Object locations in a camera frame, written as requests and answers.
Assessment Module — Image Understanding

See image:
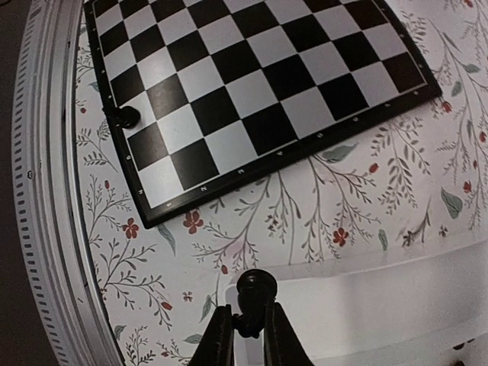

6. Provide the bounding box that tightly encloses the floral patterned table mat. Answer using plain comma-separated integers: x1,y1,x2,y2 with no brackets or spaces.
75,1,487,365

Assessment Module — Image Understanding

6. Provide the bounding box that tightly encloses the black and white chessboard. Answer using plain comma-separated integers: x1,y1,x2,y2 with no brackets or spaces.
84,1,441,228

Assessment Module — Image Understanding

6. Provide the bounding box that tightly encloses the black chess pawn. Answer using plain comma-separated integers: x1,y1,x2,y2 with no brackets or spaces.
233,268,278,339

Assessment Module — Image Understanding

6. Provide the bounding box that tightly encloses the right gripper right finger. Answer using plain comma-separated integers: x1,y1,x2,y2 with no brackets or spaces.
264,302,313,366

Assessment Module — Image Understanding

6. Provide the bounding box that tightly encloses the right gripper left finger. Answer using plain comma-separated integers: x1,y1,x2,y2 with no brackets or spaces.
188,305,233,366

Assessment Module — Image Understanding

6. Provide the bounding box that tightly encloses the white plastic compartment tray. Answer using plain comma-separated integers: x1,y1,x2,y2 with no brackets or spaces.
224,243,488,366

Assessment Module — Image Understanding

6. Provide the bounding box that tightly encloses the black chess piece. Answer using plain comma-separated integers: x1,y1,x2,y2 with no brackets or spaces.
103,106,141,129

